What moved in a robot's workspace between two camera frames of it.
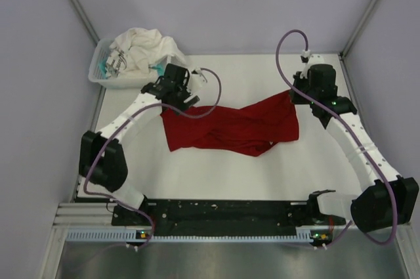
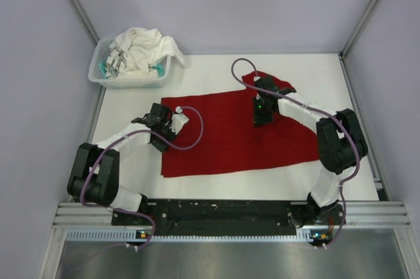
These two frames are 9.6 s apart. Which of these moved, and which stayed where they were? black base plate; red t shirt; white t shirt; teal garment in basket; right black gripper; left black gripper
Moved: left black gripper; red t shirt; right black gripper
Stayed: teal garment in basket; black base plate; white t shirt
